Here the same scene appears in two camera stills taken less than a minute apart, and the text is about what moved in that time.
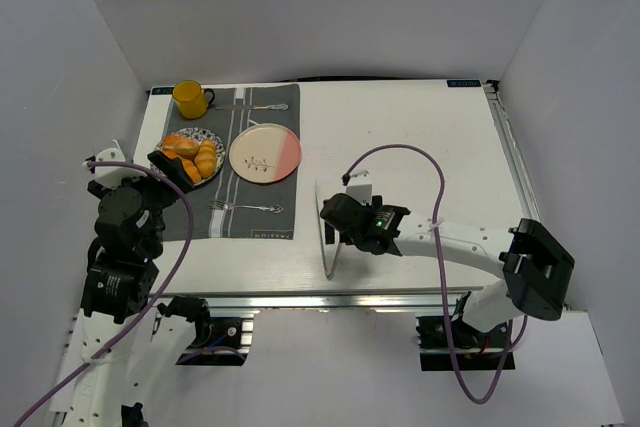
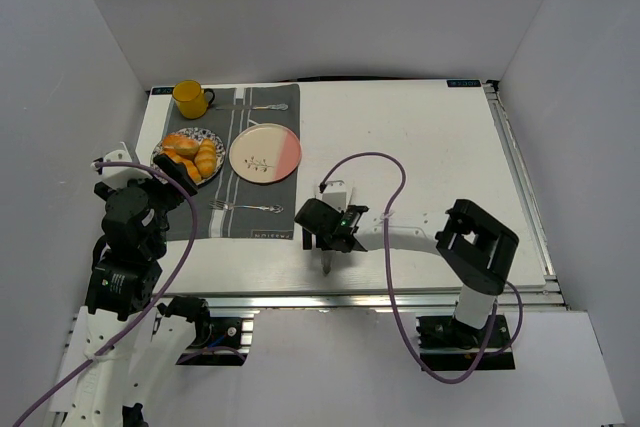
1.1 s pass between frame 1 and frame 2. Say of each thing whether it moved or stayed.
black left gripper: stayed
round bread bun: stayed
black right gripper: moved
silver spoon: stayed
